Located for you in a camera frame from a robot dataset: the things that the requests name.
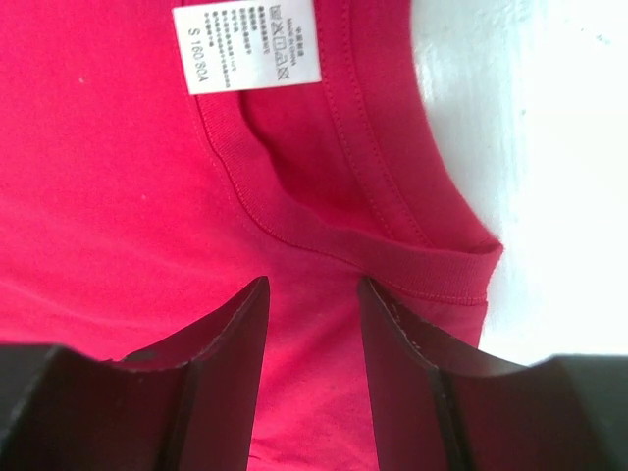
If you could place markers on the magenta t shirt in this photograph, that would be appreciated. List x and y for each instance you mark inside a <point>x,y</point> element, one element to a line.
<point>130,209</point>

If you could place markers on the white garment label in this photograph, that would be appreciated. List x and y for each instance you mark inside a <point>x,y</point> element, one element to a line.
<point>246,45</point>

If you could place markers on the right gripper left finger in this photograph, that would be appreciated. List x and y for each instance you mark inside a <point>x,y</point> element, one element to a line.
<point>186,402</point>

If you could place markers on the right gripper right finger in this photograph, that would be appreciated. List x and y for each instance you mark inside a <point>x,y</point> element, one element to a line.
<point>440,404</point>

